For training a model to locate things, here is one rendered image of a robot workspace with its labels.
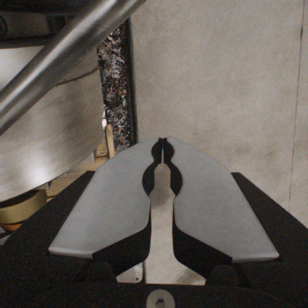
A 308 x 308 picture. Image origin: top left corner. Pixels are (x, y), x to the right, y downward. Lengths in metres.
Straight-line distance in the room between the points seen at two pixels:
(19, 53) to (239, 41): 1.61
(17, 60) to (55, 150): 0.08
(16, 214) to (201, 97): 1.46
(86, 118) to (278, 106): 1.98
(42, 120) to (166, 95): 1.37
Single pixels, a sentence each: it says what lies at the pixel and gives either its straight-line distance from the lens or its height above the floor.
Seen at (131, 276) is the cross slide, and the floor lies 0.97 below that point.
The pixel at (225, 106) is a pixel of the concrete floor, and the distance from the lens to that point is 1.81.
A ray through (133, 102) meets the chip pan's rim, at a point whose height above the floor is 0.59.
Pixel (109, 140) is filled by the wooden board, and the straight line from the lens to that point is 0.57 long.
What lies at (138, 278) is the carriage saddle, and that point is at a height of 0.90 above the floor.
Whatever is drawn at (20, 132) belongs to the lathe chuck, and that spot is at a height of 1.22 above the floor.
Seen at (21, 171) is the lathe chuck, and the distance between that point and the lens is 0.23.
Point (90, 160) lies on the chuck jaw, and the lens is 0.34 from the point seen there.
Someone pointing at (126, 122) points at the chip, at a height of 0.58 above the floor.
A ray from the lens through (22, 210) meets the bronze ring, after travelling 0.40.
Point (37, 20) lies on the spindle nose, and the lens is 0.30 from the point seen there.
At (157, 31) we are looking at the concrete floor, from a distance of 1.48.
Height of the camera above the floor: 1.41
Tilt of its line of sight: 56 degrees down
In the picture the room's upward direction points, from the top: 149 degrees clockwise
